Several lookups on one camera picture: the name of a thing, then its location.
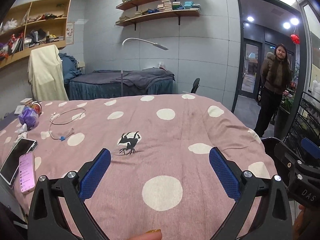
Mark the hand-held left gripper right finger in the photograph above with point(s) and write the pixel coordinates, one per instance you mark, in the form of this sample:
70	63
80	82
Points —
223	172

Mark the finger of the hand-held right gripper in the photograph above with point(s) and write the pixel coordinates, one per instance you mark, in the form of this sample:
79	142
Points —
311	147

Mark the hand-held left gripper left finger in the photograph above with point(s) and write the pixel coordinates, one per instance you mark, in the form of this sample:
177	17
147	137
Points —
96	172

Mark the person's right hand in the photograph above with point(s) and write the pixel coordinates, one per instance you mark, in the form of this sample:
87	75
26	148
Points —
308	225

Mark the person's left hand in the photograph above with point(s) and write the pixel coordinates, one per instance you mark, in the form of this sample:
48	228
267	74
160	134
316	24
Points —
145	235

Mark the black mesh cart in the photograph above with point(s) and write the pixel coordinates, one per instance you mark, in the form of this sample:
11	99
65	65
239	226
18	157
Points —
303	110

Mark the green potted plant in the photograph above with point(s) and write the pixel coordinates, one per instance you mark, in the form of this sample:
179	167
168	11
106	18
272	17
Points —
288	102

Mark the pink smartphone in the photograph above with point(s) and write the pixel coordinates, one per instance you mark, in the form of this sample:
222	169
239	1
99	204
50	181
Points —
27	172

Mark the pink dotted blanket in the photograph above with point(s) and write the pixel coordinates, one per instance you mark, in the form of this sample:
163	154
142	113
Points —
160	130

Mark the black tablet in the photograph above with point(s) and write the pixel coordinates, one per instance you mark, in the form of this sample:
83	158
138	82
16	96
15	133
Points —
15	160

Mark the grey massage bed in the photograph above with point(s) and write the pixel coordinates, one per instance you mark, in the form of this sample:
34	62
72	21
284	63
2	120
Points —
100	90

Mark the crumpled white tissue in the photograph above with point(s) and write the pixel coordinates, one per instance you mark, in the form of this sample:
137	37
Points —
22	128

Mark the purple plastic bag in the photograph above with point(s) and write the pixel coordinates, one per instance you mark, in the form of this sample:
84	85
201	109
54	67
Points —
28	117

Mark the round orange jar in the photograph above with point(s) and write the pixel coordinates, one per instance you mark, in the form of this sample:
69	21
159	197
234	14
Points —
37	107

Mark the black chair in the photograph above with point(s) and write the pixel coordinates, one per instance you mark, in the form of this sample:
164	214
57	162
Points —
196	85

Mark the small white box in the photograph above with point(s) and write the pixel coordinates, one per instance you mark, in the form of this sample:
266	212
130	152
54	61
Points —
26	101

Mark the glass entrance door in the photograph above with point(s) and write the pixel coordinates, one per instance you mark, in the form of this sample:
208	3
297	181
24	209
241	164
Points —
251	67

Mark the grey blanket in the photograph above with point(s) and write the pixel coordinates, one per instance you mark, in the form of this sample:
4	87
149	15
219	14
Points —
150	78

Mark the blue clothes pile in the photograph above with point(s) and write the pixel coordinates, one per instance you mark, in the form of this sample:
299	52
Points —
68	67

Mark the red hanging ornament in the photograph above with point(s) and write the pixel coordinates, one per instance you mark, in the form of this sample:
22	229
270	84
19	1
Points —
295	38

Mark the cream coat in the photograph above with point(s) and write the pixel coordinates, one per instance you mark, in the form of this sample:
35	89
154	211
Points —
45	75

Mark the round ceiling light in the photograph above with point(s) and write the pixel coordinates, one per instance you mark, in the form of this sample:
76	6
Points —
250	18
294	21
286	25

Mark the white floor lamp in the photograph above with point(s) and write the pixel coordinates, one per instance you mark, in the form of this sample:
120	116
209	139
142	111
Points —
161	46

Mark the wooden cubby shelf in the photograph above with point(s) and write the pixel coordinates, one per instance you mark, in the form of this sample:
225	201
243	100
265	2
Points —
45	5

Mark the dark door frame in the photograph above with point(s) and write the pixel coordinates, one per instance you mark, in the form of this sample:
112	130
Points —
237	55

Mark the wall poster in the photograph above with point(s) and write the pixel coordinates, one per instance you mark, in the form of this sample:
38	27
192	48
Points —
70	33

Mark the wall shelves with book stacks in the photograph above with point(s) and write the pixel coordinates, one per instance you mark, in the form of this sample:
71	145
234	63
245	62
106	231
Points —
166	5

